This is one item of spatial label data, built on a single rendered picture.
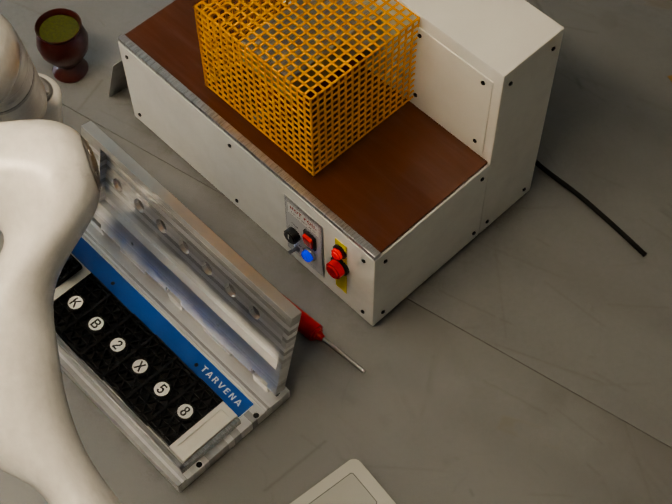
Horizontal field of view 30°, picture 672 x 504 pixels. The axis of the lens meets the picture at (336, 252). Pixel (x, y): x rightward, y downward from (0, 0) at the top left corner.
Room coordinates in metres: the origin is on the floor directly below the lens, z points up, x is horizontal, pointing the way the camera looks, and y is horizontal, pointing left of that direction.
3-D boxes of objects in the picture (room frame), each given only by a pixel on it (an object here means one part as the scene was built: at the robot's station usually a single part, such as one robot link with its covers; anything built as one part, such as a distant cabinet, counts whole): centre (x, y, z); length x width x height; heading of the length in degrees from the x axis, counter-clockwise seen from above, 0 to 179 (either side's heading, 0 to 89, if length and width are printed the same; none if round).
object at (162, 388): (0.78, 0.25, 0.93); 0.10 x 0.05 x 0.01; 133
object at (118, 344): (0.85, 0.31, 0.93); 0.10 x 0.05 x 0.01; 133
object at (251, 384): (0.87, 0.29, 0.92); 0.44 x 0.21 x 0.04; 43
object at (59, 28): (1.39, 0.44, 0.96); 0.09 x 0.09 x 0.11
